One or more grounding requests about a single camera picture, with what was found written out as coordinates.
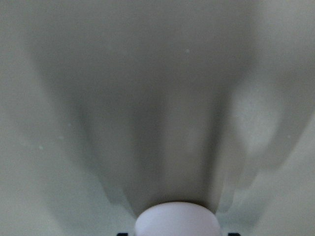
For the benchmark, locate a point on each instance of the pink cup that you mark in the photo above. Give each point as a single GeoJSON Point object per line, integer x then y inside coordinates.
{"type": "Point", "coordinates": [177, 219]}

